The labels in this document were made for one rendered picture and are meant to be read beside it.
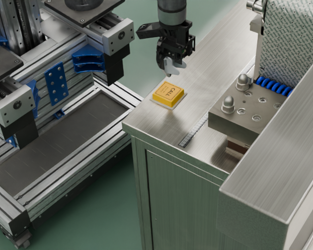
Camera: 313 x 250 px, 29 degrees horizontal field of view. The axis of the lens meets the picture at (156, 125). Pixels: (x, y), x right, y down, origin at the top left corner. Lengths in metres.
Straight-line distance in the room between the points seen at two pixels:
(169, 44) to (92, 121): 1.17
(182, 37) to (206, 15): 2.05
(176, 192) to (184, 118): 0.24
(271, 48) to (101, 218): 1.30
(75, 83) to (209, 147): 0.91
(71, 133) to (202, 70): 0.96
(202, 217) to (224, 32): 0.62
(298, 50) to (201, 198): 0.52
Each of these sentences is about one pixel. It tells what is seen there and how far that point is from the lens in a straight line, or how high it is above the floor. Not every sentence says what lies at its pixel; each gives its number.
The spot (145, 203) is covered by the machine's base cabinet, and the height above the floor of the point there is 0.54.
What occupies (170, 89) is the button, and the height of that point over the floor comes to 0.92.
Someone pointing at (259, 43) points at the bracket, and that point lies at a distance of 1.74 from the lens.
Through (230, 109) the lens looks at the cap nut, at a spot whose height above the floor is 1.04.
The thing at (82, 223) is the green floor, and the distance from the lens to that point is 2.64.
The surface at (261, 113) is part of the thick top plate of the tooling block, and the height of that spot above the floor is 1.03.
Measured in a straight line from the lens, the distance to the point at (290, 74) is 1.65.
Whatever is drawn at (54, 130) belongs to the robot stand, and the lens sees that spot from 2.72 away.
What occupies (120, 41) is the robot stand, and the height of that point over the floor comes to 0.72.
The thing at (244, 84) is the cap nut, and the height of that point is 1.05.
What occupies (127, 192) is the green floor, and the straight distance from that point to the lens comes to 2.71.
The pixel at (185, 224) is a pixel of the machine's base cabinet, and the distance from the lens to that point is 1.94.
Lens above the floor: 2.16
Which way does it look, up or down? 47 degrees down
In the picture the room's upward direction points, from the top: 3 degrees counter-clockwise
